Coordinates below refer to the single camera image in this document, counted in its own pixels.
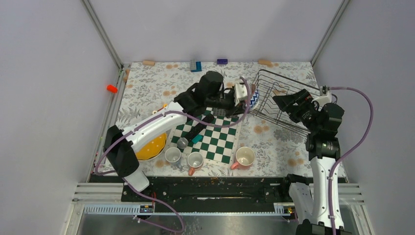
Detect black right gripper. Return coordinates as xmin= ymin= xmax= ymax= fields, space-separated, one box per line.
xmin=272 ymin=89 xmax=321 ymax=134

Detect blue white patterned bowl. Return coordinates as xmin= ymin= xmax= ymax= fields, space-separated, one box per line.
xmin=250 ymin=84 xmax=259 ymax=110

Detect large pink mug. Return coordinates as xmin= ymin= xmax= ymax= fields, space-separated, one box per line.
xmin=230 ymin=147 xmax=255 ymax=170

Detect blue grey cup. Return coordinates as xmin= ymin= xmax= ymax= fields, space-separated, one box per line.
xmin=164 ymin=147 xmax=183 ymax=170

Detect yellow orange plate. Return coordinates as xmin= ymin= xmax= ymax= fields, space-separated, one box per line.
xmin=136 ymin=133 xmax=167 ymax=161

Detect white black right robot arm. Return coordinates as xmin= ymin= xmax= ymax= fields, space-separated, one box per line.
xmin=273 ymin=89 xmax=350 ymax=235

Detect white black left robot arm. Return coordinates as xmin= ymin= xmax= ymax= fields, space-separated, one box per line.
xmin=95 ymin=71 xmax=251 ymax=201

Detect grey lego baseplate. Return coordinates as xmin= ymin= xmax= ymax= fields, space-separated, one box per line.
xmin=211 ymin=108 xmax=240 ymax=118

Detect purple lego brick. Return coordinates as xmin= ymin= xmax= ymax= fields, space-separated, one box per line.
xmin=216 ymin=59 xmax=228 ymax=65

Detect floral table mat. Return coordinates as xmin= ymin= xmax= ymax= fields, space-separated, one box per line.
xmin=103 ymin=61 xmax=348 ymax=178

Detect green white chessboard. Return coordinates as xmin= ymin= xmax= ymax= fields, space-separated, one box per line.
xmin=167 ymin=120 xmax=242 ymax=165

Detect teal block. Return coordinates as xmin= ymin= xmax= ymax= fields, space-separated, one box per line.
xmin=192 ymin=134 xmax=204 ymax=144

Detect grey blue lego bricks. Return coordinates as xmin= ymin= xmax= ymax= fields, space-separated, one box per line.
xmin=189 ymin=60 xmax=202 ymax=72

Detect right wooden block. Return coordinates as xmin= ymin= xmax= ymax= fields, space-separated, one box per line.
xmin=257 ymin=59 xmax=274 ymax=68

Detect wooden block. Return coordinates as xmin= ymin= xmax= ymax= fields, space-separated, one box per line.
xmin=142 ymin=60 xmax=156 ymax=67
xmin=257 ymin=59 xmax=274 ymax=68

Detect black glitter microphone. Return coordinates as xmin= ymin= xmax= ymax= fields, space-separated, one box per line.
xmin=176 ymin=120 xmax=207 ymax=149

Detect colourful lego brick toy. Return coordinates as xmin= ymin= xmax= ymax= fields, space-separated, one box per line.
xmin=152 ymin=104 xmax=168 ymax=115

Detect left wooden block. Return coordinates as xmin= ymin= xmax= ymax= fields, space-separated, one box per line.
xmin=142 ymin=60 xmax=156 ymax=67

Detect orange red cylinder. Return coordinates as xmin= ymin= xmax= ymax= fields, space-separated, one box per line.
xmin=106 ymin=85 xmax=118 ymax=94

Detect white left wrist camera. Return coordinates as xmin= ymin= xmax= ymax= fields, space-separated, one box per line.
xmin=233 ymin=82 xmax=248 ymax=104

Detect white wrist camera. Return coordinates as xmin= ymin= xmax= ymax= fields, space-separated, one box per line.
xmin=233 ymin=82 xmax=248 ymax=104
xmin=314 ymin=86 xmax=332 ymax=107

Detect black wire dish rack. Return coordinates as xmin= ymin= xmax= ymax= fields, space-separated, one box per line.
xmin=248 ymin=69 xmax=338 ymax=137

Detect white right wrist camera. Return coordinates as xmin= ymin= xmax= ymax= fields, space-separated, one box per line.
xmin=314 ymin=86 xmax=332 ymax=107

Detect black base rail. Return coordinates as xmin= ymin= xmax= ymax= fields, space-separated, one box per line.
xmin=89 ymin=173 xmax=347 ymax=215

